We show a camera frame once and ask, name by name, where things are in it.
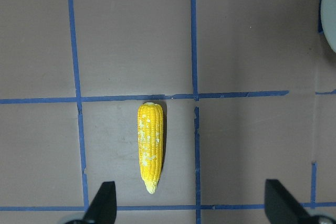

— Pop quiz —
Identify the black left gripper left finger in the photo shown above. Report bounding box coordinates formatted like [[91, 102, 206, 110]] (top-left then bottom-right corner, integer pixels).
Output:
[[83, 182, 116, 224]]

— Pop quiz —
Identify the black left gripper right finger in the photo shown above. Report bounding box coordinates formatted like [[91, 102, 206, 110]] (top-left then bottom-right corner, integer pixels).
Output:
[[264, 179, 315, 224]]

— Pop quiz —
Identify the yellow corn cob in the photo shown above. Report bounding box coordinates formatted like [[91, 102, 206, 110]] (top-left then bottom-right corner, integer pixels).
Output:
[[137, 102, 164, 195]]

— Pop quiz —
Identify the pale green cooking pot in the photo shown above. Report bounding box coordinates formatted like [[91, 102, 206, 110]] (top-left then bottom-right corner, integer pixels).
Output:
[[320, 0, 335, 52]]

